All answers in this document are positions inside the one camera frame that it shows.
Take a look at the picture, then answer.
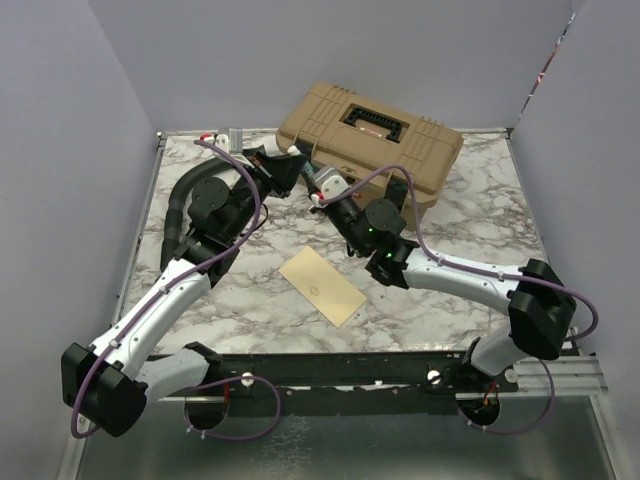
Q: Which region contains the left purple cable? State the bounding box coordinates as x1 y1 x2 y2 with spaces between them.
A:
69 138 281 441

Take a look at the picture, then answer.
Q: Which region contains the black corrugated hose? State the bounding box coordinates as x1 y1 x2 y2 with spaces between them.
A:
160 149 251 271

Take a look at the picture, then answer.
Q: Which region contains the aluminium extrusion rail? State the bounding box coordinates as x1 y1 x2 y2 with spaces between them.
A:
514 356 608 397

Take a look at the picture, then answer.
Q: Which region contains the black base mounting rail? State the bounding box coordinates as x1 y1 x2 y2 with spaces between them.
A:
174 351 518 423

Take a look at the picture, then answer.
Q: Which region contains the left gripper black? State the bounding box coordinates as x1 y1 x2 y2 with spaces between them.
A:
227 150 309 241

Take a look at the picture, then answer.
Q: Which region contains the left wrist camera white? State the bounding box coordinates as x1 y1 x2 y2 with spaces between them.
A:
200 127 244 155

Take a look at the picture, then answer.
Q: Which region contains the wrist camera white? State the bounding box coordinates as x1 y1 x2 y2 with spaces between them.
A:
310 165 349 208
200 127 244 155

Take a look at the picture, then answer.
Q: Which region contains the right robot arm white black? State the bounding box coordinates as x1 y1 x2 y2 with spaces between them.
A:
321 198 576 391

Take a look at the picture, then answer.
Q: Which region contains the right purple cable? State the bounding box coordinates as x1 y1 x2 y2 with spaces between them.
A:
319 164 600 435

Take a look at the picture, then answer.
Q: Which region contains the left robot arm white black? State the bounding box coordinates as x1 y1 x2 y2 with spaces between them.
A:
61 147 307 439

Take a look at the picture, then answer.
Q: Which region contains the cream paper envelope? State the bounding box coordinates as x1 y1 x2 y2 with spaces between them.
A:
279 247 367 327

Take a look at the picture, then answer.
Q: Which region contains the purple cable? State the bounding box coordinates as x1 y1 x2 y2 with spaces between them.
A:
319 164 600 435
69 138 281 441

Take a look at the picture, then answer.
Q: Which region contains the tan plastic toolbox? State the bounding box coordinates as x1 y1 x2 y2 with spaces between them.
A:
275 83 463 231

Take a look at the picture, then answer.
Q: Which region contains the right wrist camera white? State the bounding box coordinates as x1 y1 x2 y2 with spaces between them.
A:
310 165 349 208

